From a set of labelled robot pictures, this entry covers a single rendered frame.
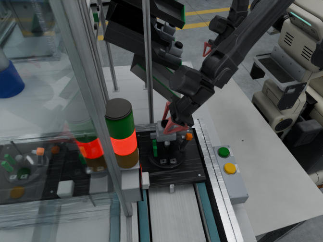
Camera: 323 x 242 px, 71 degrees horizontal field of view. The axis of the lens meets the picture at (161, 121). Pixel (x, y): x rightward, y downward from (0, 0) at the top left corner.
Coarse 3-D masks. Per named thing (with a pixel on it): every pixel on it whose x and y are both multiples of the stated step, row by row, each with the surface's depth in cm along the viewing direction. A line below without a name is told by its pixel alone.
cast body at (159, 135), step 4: (164, 120) 72; (168, 120) 72; (160, 124) 72; (164, 124) 71; (156, 128) 75; (160, 128) 71; (164, 128) 71; (172, 128) 71; (156, 132) 74; (160, 132) 71; (152, 136) 75; (156, 136) 75; (160, 136) 73; (164, 136) 73; (168, 136) 73; (172, 136) 73; (160, 140) 74; (164, 140) 74; (168, 140) 75; (172, 140) 75
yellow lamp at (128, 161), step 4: (136, 148) 44; (132, 152) 44; (136, 152) 45; (116, 156) 44; (120, 156) 43; (124, 156) 43; (128, 156) 44; (132, 156) 44; (136, 156) 46; (120, 160) 45; (124, 160) 44; (128, 160) 45; (132, 160) 45; (136, 160) 47; (120, 164) 46; (124, 164) 46; (128, 164) 46; (132, 164) 46; (124, 168) 47; (128, 168) 47
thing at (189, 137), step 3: (183, 135) 78; (186, 135) 77; (189, 135) 76; (183, 138) 77; (186, 138) 77; (189, 138) 76; (183, 141) 80; (186, 141) 78; (183, 144) 79; (180, 147) 81; (183, 147) 81
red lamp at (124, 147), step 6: (126, 138) 40; (132, 138) 41; (114, 144) 41; (120, 144) 40; (126, 144) 41; (132, 144) 42; (114, 150) 43; (120, 150) 42; (126, 150) 42; (132, 150) 43
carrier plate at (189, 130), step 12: (144, 132) 91; (180, 132) 91; (192, 132) 91; (144, 144) 87; (192, 144) 87; (144, 156) 83; (192, 156) 83; (144, 168) 80; (156, 168) 80; (180, 168) 80; (192, 168) 80; (156, 180) 77; (168, 180) 77; (180, 180) 77; (192, 180) 77; (204, 180) 77
